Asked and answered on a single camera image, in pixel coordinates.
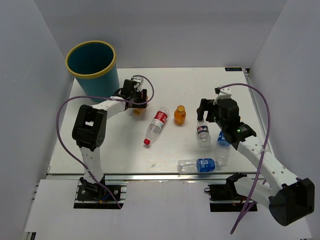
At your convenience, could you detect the orange bottle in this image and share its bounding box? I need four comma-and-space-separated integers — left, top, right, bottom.
173, 105, 186, 126
132, 95, 149, 116

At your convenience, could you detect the clear bottle dark pepsi label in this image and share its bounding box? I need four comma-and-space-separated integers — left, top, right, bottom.
196, 120, 211, 148

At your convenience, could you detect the clear bottle blue label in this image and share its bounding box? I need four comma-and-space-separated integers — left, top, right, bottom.
177, 158, 225, 175
215, 130, 230, 167

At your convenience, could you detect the clear bottle red label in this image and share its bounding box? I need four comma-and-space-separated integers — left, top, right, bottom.
143, 107, 170, 146

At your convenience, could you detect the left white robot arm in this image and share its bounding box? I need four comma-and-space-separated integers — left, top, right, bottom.
72, 75, 147, 200

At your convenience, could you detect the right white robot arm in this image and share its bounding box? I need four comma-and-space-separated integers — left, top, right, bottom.
196, 98, 315, 226

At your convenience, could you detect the teal bin with yellow rim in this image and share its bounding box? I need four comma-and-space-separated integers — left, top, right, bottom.
65, 40, 120, 98

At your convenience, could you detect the dark blue table sticker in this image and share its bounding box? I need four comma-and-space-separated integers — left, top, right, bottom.
224, 67, 243, 72

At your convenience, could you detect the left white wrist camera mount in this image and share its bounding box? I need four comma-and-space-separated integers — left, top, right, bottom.
131, 76, 144, 91

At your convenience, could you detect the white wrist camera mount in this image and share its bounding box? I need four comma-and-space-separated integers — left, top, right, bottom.
213, 87, 232, 105
131, 76, 144, 91

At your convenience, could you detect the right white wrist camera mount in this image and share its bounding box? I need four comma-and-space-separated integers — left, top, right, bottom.
213, 87, 232, 105

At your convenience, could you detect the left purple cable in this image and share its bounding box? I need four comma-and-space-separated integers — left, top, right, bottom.
55, 74, 155, 210

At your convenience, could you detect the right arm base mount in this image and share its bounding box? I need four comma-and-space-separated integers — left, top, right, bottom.
203, 172, 247, 213

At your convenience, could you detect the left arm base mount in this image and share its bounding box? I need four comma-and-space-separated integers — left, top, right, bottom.
73, 177, 127, 210

